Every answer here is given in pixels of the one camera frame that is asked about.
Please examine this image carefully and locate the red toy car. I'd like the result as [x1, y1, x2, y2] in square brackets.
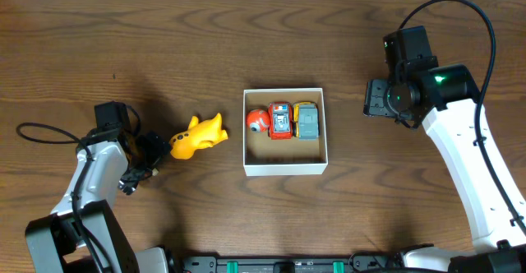
[268, 102, 293, 140]

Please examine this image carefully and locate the orange toy rhino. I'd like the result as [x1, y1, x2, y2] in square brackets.
[169, 113, 228, 160]

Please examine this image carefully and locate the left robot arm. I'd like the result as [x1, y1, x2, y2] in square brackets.
[25, 101, 173, 272]

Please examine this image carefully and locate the red toy ball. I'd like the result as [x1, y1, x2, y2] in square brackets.
[246, 109, 270, 132]

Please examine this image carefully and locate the yellow grey toy truck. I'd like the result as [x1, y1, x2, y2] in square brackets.
[293, 102, 320, 141]

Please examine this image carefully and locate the white cardboard box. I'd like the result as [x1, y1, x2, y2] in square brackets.
[243, 88, 329, 176]

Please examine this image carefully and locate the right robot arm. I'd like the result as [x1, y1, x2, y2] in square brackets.
[363, 26, 525, 272]

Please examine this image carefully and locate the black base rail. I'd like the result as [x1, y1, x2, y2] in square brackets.
[179, 252, 405, 273]

